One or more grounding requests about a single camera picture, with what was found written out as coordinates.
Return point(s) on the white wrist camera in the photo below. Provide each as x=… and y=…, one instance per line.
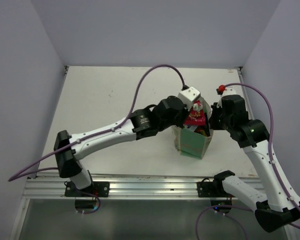
x=223, y=91
x=188, y=96

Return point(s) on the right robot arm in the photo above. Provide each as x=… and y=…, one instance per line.
x=279, y=205

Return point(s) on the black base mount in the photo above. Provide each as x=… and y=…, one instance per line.
x=97, y=188
x=209, y=188

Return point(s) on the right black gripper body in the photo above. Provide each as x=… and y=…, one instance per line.
x=218, y=120

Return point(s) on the green paper bag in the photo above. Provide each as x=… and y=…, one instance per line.
x=188, y=142

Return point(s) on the aluminium mounting rail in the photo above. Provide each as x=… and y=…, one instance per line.
x=121, y=187

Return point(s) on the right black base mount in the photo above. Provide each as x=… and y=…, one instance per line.
x=209, y=188

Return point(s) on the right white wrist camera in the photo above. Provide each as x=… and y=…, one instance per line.
x=223, y=91

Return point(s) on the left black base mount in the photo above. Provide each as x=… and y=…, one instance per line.
x=97, y=188

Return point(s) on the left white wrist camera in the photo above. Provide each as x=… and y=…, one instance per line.
x=188, y=96

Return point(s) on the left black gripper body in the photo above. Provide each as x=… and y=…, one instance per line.
x=180, y=118

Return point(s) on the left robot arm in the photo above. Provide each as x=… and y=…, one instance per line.
x=142, y=123

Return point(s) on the small pink snack packet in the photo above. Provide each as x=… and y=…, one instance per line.
x=196, y=115

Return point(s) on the orange candy bag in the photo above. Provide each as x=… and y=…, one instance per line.
x=203, y=130

